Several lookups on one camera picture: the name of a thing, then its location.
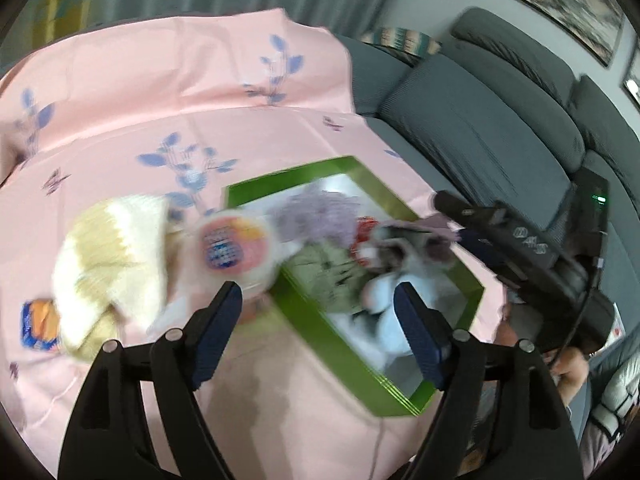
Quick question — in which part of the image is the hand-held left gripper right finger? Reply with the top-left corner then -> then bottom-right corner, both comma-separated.
393,282 -> 586,480

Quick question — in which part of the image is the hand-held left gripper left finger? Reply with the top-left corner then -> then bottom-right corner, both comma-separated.
57,281 -> 244,480

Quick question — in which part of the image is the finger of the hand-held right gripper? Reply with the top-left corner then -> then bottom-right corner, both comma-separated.
432,190 -> 501,226
457,229 -> 507,281

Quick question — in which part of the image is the beige cloth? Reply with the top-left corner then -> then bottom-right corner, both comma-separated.
372,212 -> 461,266

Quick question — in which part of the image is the light blue cloth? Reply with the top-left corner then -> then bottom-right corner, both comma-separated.
360,270 -> 426,366

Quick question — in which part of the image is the green box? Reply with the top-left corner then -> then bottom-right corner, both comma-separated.
222,156 -> 486,418

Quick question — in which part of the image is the red and white cloth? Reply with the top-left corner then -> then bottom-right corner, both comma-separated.
350,216 -> 381,266

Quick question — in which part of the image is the green fleece cloth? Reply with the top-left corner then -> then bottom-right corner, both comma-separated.
285,242 -> 371,313

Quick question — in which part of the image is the purple fluffy cloth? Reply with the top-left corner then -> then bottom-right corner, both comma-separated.
272,182 -> 363,248

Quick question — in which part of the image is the grey sofa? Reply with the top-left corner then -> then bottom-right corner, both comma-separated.
335,7 -> 640,441

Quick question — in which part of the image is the pink canister with white lid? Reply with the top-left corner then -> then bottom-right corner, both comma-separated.
175,210 -> 278,311

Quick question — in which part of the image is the white and yellow knitted hat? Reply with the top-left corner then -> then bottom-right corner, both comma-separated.
52,194 -> 173,356

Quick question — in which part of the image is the person's plaid clothing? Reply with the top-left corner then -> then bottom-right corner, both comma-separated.
577,340 -> 640,480

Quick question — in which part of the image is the patterned cushion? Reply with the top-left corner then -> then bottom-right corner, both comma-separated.
360,26 -> 443,58

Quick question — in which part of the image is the blue and orange packet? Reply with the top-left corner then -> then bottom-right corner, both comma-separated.
20,299 -> 63,353

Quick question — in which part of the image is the pink floral sheet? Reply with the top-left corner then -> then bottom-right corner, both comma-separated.
0,7 -> 501,480

